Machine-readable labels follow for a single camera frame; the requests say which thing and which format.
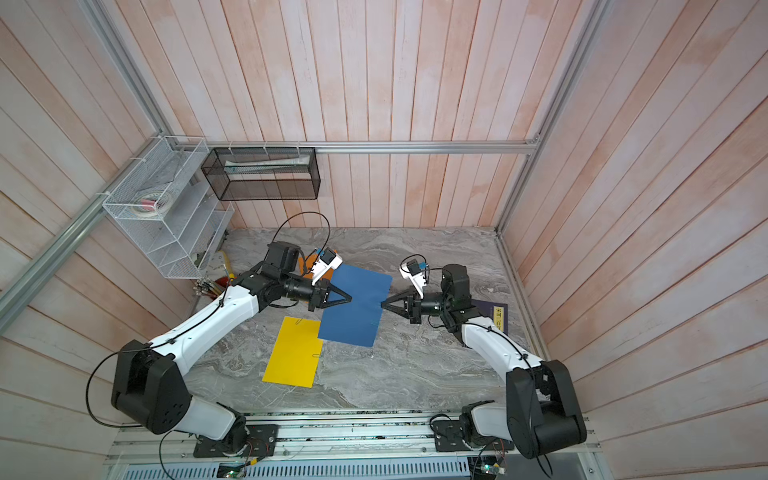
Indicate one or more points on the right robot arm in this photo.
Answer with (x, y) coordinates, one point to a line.
(540, 412)

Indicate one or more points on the yellow paper document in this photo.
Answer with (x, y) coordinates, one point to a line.
(296, 354)

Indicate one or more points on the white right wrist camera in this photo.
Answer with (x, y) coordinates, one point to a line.
(417, 272)

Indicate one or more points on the red pen holder cup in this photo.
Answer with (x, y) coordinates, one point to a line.
(221, 284)

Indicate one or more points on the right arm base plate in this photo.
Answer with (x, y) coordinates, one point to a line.
(456, 435)

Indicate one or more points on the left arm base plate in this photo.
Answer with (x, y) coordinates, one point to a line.
(255, 441)

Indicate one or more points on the tape roll in shelf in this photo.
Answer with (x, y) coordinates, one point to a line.
(152, 204)

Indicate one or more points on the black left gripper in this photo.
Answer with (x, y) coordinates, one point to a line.
(320, 295)

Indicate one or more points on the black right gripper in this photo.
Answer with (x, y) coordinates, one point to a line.
(414, 310)

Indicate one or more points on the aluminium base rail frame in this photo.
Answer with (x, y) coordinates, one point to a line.
(354, 444)

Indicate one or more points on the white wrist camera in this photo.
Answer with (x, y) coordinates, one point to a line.
(326, 260)
(417, 272)

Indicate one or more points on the white wire mesh shelf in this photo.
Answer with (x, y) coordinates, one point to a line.
(170, 214)

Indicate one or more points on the orange paper document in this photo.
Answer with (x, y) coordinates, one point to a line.
(306, 264)

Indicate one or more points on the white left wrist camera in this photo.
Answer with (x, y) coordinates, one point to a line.
(326, 260)

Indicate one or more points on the dark navy book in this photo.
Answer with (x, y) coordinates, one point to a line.
(496, 311)

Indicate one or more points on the blue paper document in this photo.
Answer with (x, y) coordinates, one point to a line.
(357, 322)

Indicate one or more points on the black wire mesh basket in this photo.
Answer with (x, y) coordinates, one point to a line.
(301, 184)

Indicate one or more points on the paper in black basket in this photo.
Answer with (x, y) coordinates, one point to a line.
(265, 167)

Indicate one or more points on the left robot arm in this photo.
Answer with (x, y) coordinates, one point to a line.
(149, 385)

